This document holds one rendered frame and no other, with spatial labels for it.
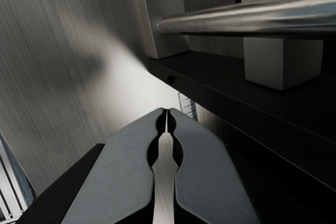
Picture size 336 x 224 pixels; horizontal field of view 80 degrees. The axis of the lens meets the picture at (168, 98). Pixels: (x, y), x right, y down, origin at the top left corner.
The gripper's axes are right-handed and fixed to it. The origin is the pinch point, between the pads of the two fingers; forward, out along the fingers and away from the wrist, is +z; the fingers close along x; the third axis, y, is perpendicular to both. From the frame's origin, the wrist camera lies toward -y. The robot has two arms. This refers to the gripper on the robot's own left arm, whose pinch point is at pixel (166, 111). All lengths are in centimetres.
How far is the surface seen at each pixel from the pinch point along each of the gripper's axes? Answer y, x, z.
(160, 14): -4.9, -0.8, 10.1
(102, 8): -5.3, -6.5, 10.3
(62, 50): -1.7, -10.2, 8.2
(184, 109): 6.8, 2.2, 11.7
